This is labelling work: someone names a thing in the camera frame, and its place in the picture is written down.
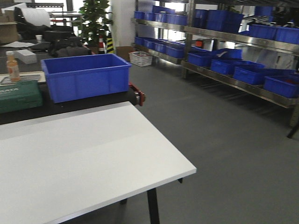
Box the orange juice bottle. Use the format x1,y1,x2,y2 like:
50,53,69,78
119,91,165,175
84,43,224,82
6,51,21,82

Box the black equipment case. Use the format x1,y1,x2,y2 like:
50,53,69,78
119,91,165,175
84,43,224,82
43,30,74,42

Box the steel storage shelf rack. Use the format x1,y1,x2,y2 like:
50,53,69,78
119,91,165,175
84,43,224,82
131,0,299,128

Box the green potted plant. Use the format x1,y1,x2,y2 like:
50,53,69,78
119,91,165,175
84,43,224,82
78,0,113,47

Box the brown cardboard box on floor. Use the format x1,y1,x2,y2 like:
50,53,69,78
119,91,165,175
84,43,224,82
116,46,135,62

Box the large cardboard box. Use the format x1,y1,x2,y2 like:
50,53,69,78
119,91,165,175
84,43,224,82
0,9,18,44

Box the dark grey jacket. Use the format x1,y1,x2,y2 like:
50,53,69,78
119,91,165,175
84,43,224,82
54,47,92,57

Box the white rectangular box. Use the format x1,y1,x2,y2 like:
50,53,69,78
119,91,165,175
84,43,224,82
14,49,37,64

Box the white paper cup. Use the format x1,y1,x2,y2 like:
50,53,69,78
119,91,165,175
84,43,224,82
36,35,43,43

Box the green SATA tool case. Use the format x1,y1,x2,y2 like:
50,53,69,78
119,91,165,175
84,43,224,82
0,80,43,113

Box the orange white traffic cone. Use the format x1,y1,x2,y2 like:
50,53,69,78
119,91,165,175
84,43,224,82
98,35,105,54

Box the small metal tray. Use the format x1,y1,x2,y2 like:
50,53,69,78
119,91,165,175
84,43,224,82
0,75,41,84

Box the black backpack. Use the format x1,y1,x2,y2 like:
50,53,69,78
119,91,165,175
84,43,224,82
48,36,82,56

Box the red conveyor end bracket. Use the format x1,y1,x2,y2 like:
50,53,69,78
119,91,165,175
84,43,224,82
129,82,146,106

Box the black yellow traffic cone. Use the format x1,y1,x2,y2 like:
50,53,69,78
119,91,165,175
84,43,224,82
106,32,114,54

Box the large blue plastic bin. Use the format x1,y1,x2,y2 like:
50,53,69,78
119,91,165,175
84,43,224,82
41,54,131,103

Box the beige plastic tray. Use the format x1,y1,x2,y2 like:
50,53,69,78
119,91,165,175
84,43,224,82
0,71,46,85

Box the white wire basket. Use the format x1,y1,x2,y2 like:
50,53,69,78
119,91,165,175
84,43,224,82
129,51,152,67

